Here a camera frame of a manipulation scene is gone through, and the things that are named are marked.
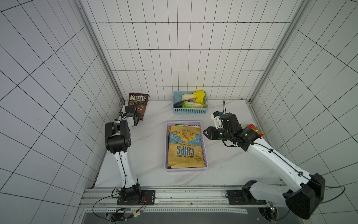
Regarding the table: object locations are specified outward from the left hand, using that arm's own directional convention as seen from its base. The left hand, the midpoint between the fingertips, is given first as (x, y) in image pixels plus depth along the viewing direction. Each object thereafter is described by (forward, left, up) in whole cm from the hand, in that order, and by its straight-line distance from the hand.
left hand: (138, 116), depth 109 cm
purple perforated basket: (-30, -25, +8) cm, 40 cm away
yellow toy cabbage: (+15, -49, +10) cm, 53 cm away
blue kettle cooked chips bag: (-31, -37, +7) cm, 49 cm away
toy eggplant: (+10, -32, +3) cm, 34 cm away
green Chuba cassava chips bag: (-13, -32, +7) cm, 35 cm away
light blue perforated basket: (+19, -30, +4) cm, 36 cm away
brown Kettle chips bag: (+16, +2, +1) cm, 16 cm away
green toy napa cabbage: (+6, -39, +7) cm, 40 cm away
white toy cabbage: (+18, -39, +5) cm, 43 cm away
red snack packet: (-13, -86, +4) cm, 87 cm away
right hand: (-27, -44, +20) cm, 56 cm away
